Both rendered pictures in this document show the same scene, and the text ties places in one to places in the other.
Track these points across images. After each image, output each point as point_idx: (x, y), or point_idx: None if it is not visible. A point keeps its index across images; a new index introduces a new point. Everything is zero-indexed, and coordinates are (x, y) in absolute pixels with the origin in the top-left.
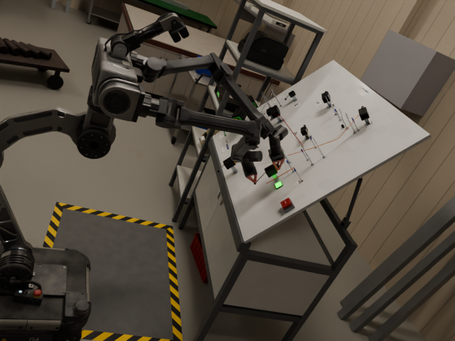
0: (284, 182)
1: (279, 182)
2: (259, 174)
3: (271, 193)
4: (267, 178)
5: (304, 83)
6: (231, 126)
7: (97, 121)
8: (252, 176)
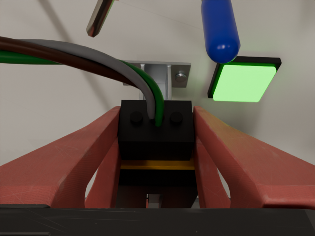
0: (256, 37)
1: (230, 77)
2: (23, 129)
3: (254, 117)
4: (99, 108)
5: None
6: None
7: None
8: (22, 149)
